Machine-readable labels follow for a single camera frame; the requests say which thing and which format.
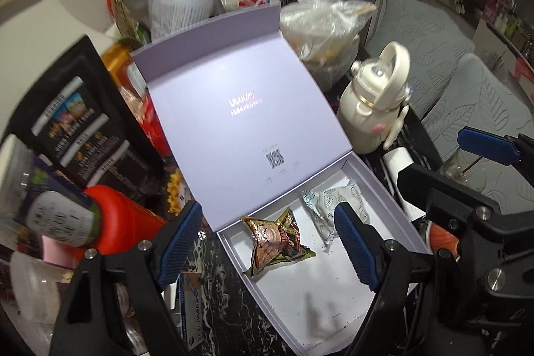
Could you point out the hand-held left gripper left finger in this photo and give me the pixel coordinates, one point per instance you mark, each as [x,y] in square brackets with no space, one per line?
[179,243]

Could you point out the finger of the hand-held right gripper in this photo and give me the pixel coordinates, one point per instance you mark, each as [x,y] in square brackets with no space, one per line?
[488,145]
[438,189]

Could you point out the cream water bottle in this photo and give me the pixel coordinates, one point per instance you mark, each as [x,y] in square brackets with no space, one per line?
[367,110]

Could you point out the red bottle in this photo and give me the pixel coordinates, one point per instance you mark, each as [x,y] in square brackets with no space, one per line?
[125,222]

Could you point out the black printed box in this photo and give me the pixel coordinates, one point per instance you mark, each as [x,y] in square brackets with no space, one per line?
[104,156]

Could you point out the pale patterned snack packet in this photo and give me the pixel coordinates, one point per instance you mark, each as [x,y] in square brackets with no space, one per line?
[333,206]

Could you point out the glass cup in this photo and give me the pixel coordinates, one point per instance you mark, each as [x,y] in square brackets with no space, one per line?
[452,170]

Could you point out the brown red patterned snack packet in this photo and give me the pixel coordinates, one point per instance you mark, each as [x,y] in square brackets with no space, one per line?
[277,241]

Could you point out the clear plastic bag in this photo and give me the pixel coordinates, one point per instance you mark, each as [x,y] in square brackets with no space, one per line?
[325,22]

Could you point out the lavender gift box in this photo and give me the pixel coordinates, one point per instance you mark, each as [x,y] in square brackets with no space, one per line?
[233,89]

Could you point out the white label jar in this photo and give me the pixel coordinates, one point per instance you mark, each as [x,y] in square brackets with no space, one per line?
[58,218]

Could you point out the grey quilted cushion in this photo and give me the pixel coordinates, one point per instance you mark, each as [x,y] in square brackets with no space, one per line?
[479,101]
[425,39]

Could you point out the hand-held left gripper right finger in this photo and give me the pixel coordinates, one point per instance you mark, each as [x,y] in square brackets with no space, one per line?
[354,251]

